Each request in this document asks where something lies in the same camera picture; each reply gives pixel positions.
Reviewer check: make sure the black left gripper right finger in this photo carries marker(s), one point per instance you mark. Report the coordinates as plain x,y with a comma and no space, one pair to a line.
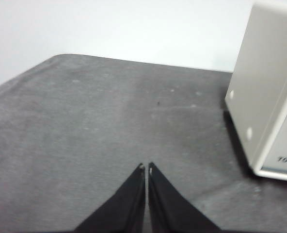
167,208

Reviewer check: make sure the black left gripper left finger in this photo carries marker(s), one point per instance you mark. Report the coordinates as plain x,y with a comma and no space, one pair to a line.
126,208

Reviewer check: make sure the cream Toshiba toaster oven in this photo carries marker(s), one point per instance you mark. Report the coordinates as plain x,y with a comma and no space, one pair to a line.
259,72

